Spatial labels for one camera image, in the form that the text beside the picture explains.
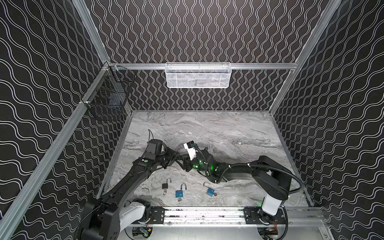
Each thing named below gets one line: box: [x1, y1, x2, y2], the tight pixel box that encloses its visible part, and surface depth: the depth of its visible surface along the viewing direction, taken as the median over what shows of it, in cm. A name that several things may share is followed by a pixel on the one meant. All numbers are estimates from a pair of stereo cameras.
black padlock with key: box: [162, 178, 172, 195], surface depth 85 cm
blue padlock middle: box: [175, 183, 187, 198], surface depth 83 cm
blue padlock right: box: [203, 181, 215, 197], surface depth 83 cm
